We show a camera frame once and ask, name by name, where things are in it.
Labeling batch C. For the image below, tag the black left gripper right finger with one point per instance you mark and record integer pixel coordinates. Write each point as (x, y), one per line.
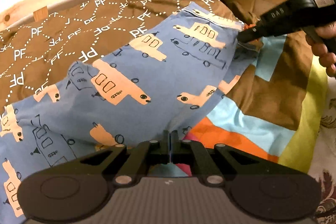
(196, 156)

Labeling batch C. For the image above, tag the blue pants with orange cars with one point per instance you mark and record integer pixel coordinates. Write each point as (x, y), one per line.
(167, 79)

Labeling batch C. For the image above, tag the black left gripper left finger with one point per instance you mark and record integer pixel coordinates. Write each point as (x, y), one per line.
(141, 159)

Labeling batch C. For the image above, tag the person's right hand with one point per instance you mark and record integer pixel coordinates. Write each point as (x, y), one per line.
(326, 58)

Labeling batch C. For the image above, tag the brown patterned bed cover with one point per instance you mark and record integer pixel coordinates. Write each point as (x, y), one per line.
(273, 111)

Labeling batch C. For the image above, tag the floral white sheet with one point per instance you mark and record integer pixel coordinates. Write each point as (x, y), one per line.
(323, 164)

